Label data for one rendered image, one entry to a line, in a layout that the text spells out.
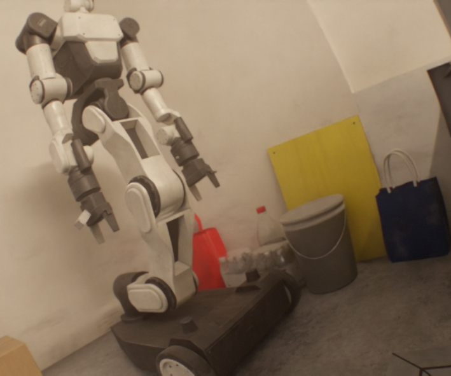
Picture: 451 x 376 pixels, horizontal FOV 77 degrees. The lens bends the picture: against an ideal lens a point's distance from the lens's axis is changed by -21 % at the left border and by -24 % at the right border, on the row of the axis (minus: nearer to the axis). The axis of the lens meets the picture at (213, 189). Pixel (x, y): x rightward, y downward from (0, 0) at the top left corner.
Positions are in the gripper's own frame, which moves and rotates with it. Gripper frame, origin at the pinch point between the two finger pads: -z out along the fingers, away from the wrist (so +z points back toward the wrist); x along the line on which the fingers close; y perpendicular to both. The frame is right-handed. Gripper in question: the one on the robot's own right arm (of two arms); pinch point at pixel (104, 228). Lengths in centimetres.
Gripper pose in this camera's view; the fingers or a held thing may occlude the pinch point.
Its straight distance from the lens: 101.2
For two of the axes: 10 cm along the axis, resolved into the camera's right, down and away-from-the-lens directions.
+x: 6.4, -4.3, -6.4
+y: 5.9, -2.5, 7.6
